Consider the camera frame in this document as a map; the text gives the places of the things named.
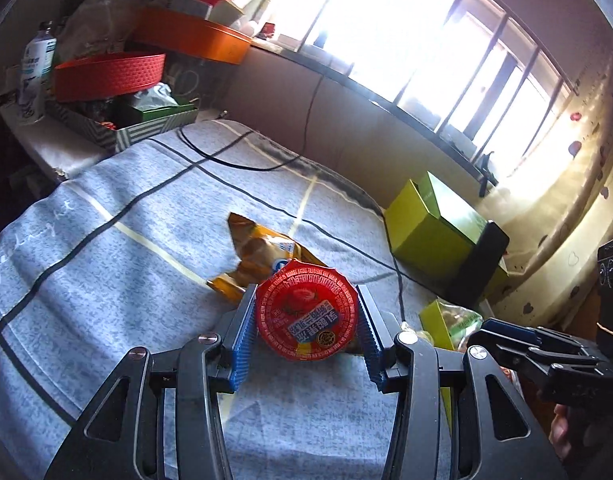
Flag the striped green white box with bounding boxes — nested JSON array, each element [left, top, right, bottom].
[[46, 98, 198, 154]]

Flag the green cardboard box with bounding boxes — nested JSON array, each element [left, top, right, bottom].
[[384, 172, 508, 300]]

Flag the red woven basket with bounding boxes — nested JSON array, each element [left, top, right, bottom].
[[52, 52, 165, 103]]

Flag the red lid jelly cup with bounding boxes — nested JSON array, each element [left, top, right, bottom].
[[256, 260, 358, 361]]

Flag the clear bag white candies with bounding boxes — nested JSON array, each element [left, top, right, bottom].
[[439, 301, 484, 352]]

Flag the shallow green-rimmed box tray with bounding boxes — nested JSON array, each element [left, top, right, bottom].
[[418, 298, 487, 430]]

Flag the black smartphone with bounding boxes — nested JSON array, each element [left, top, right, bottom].
[[446, 221, 510, 308]]

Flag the black window clamp mount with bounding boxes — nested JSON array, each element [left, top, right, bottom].
[[479, 151, 498, 198]]

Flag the bedside white table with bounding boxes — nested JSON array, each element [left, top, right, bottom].
[[0, 104, 109, 182]]

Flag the white plastic bottle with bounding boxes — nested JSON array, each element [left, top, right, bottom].
[[17, 21, 57, 126]]

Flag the black power cable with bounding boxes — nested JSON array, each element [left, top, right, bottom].
[[178, 74, 407, 321]]

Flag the right hand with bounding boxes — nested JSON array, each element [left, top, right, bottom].
[[548, 404, 572, 460]]

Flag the grey plaid bed sheet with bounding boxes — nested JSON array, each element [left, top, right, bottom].
[[0, 122, 430, 479]]

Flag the orange storage box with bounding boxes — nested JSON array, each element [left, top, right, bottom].
[[131, 6, 251, 65]]

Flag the orange yellow chips bag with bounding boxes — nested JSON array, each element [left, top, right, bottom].
[[208, 212, 323, 304]]

